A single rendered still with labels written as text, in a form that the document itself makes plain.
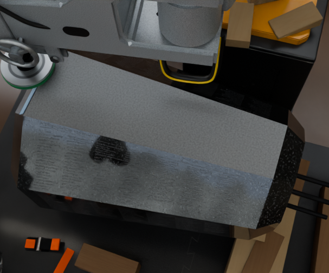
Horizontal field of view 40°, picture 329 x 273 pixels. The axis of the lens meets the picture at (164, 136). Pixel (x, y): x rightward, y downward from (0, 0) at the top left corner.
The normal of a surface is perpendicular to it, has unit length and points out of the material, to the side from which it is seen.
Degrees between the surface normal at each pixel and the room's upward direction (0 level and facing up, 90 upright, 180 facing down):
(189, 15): 90
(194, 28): 90
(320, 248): 0
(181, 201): 45
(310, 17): 11
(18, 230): 0
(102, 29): 90
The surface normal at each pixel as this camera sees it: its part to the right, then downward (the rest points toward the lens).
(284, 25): -0.23, -0.32
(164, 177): -0.23, 0.34
